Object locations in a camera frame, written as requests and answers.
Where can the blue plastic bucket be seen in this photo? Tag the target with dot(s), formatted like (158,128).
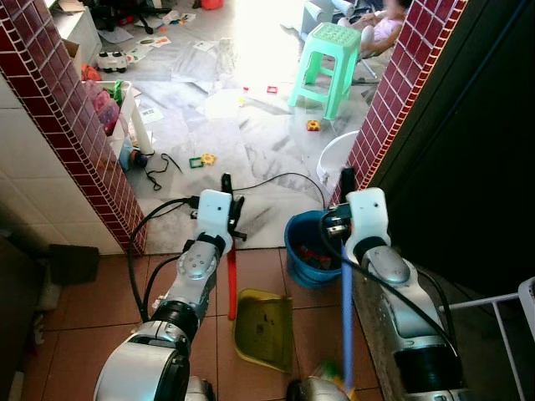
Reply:
(303,251)

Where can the sitting child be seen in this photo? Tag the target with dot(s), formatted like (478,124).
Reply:
(386,29)

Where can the green plastic stool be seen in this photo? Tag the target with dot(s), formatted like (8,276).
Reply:
(336,38)

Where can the white plastic basin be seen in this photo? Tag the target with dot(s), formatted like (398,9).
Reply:
(330,154)

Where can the yellow flower toy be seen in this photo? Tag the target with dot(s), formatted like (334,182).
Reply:
(208,159)

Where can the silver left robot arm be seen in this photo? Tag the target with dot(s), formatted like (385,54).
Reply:
(196,264)

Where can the silver left robot leg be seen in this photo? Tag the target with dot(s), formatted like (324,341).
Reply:
(201,391)

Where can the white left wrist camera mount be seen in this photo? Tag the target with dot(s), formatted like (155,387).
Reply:
(213,213)

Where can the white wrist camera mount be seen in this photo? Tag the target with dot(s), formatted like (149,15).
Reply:
(213,213)
(368,217)

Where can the orange toy block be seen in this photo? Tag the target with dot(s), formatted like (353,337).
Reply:
(313,126)

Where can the dark square wall panel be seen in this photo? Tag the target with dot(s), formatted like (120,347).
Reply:
(73,264)

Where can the silver robot leg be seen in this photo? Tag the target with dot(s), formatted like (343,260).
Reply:
(308,390)
(201,391)

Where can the white storage shelf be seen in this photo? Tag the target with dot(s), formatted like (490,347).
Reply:
(136,125)

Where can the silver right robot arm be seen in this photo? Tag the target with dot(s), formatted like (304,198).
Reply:
(389,269)

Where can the red plastic container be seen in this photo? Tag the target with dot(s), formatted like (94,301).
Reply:
(212,3)

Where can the white toy car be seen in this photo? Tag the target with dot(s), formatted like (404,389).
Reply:
(111,61)

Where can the pink bag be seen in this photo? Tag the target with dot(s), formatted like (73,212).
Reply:
(107,110)

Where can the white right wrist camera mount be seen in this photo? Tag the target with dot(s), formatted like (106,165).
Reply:
(368,217)

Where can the silver right robot leg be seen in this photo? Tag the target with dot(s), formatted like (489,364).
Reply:
(308,390)

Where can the green square toy frame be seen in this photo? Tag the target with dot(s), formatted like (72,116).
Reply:
(191,163)

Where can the white metal rack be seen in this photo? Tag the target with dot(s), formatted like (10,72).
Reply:
(527,294)

